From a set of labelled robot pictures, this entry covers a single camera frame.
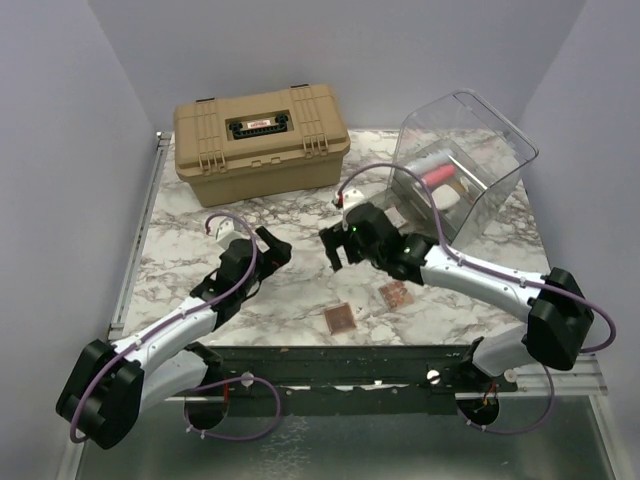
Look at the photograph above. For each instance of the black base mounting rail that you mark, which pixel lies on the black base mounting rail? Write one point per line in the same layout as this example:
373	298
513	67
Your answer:
335	381

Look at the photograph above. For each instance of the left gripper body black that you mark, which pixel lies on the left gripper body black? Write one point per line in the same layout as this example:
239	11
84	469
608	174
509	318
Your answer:
264	266

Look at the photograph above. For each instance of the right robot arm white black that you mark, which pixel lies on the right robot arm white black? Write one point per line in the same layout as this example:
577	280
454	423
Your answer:
554	319

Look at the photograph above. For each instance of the pink tube with white cap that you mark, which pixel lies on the pink tube with white cap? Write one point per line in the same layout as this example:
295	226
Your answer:
439	175

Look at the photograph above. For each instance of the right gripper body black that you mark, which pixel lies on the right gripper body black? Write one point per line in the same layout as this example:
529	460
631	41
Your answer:
356	251

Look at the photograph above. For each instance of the white spray bottle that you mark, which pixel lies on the white spray bottle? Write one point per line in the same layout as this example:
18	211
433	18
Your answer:
429	162

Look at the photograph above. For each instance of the rose gold clear compact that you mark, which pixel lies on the rose gold clear compact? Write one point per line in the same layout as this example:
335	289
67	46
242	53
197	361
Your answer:
339	318

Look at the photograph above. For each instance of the orange eyeshadow palette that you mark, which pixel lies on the orange eyeshadow palette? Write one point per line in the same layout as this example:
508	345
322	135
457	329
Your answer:
396	295

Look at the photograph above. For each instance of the tan plastic toolbox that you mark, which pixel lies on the tan plastic toolbox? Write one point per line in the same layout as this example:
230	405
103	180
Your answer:
233	149

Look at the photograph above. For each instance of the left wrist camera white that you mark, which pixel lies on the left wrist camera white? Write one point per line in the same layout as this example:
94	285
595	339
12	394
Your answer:
225	232

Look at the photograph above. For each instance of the white egg-shaped sponge case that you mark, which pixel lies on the white egg-shaped sponge case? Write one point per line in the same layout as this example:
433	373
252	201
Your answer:
445	197

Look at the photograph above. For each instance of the aluminium frame rail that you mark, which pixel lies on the aluminium frame rail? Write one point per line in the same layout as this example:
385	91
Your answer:
118	320

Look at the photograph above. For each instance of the labelled compact box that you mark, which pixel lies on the labelled compact box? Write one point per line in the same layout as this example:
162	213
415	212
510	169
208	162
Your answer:
396	219

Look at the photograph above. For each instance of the clear acrylic makeup organizer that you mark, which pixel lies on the clear acrylic makeup organizer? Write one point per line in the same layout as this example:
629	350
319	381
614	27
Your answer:
457	161

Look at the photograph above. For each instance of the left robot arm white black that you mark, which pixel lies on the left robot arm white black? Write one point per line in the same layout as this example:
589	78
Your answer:
112	383

